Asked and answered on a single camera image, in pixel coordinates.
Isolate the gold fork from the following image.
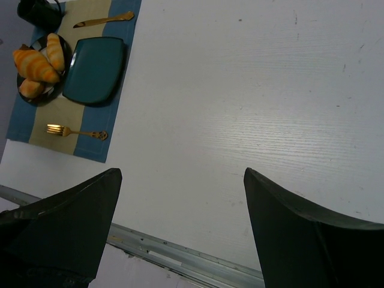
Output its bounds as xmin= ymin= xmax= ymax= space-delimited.
xmin=45 ymin=124 xmax=109 ymax=141

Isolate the blue and beige placemat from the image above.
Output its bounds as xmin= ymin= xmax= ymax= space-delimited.
xmin=7 ymin=0 xmax=142 ymax=163

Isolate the teal square plate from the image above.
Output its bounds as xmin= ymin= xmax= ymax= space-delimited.
xmin=62 ymin=37 xmax=125 ymax=106

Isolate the aluminium table edge rail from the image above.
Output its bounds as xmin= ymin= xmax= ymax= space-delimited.
xmin=1 ymin=187 xmax=265 ymax=287

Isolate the dark round bread plate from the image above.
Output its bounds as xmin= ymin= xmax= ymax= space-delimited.
xmin=17 ymin=35 xmax=71 ymax=105

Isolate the small orange bread roll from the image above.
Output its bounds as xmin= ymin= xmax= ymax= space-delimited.
xmin=19 ymin=79 xmax=45 ymax=99

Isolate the dark green mug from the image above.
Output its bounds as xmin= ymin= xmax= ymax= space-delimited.
xmin=17 ymin=0 xmax=64 ymax=32

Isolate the dark brown bread piece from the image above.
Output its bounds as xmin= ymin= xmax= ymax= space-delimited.
xmin=19 ymin=44 xmax=31 ymax=50

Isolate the gold butter knife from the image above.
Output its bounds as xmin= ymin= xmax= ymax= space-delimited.
xmin=73 ymin=11 xmax=134 ymax=28

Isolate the striped bread roll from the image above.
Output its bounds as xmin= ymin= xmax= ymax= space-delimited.
xmin=46 ymin=33 xmax=65 ymax=73

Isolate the large striped croissant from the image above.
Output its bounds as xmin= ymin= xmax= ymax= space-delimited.
xmin=13 ymin=49 xmax=60 ymax=83

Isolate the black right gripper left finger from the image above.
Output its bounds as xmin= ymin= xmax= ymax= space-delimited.
xmin=1 ymin=168 xmax=122 ymax=287

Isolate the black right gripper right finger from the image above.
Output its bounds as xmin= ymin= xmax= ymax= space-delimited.
xmin=244 ymin=168 xmax=383 ymax=287

